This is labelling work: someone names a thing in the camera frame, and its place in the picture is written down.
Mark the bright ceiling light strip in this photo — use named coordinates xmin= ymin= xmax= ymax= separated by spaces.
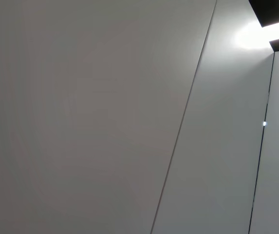
xmin=235 ymin=18 xmax=279 ymax=51

